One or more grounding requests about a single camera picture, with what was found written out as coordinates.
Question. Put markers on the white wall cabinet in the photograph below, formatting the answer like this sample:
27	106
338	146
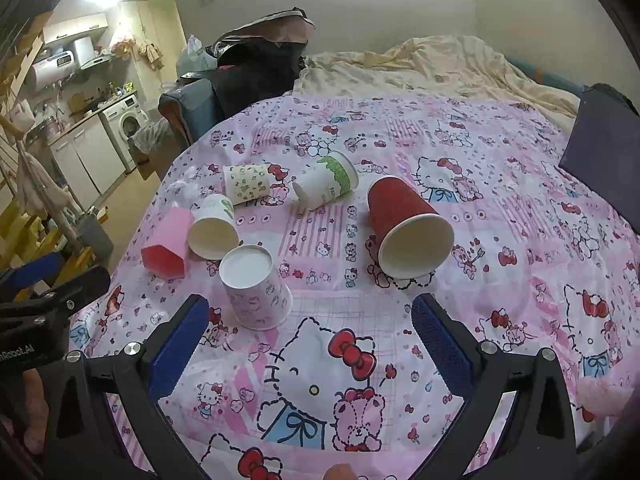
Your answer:
75	27

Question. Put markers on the dark flat board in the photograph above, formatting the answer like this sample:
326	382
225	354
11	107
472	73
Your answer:
602	135

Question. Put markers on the pink cartoon printed blanket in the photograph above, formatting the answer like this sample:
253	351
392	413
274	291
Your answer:
380	340

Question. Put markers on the pink fluffy cloth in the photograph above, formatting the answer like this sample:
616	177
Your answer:
605	396

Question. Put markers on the pink plastic cup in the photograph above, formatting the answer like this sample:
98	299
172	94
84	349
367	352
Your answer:
166	250

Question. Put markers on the grey waste bin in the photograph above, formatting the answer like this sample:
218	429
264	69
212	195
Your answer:
95	237

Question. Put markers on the pile of dark bags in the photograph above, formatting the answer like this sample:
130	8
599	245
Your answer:
260	67

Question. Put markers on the blue chair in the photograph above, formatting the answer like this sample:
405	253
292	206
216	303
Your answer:
192	105

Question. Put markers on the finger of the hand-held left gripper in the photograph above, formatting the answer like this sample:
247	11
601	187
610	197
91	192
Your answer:
75	286
32	269

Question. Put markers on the white water heater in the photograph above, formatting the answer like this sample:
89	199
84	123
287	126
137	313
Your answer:
52	67

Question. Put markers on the cream duvet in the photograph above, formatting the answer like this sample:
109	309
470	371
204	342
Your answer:
425	70

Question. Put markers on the cream cup with small pattern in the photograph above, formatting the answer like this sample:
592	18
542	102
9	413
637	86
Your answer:
247	185

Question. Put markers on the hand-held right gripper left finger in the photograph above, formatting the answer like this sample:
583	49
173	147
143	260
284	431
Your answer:
179	347

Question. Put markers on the red paper cup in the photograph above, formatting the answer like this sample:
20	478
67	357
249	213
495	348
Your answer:
407	230

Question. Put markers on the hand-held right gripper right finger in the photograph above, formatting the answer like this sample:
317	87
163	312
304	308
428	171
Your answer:
442	345

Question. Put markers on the hanging beige cloth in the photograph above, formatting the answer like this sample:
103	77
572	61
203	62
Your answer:
45	190

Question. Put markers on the white cup with cartoon print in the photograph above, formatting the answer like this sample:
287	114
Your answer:
255	287

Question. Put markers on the white plastic bag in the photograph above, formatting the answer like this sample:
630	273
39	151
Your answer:
195	55

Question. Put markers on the white kitchen base cabinet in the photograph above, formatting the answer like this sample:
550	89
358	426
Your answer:
87	155

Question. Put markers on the range hood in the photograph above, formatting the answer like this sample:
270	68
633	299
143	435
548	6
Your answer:
95	57

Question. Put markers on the white washing machine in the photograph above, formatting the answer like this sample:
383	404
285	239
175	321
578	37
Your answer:
125	122

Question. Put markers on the white cup with green leaf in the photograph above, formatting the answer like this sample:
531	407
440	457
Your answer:
215	232

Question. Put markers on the white cup with green rim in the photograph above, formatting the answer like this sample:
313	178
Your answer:
327	180

